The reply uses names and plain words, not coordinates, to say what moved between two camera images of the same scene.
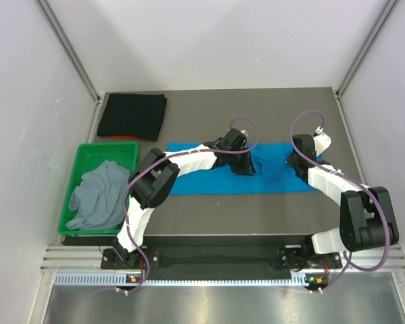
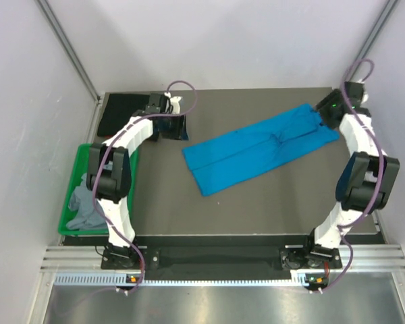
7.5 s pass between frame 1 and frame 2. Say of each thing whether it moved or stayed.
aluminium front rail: stayed
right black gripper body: moved
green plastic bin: stayed
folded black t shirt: stayed
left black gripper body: moved
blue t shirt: moved
